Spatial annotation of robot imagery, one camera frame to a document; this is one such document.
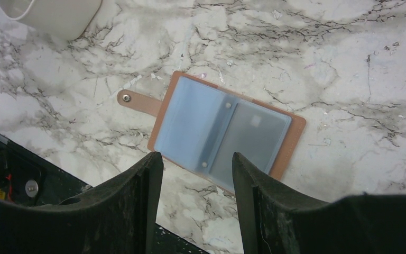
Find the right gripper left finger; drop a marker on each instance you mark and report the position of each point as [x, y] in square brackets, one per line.
[117, 216]

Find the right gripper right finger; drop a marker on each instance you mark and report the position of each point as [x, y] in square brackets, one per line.
[274, 218]

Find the brown leather card holder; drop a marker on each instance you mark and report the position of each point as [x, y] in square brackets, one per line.
[200, 125]

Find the white plastic tray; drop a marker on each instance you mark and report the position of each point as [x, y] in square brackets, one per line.
[66, 19]

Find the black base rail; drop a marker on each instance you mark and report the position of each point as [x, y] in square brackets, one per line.
[28, 180]

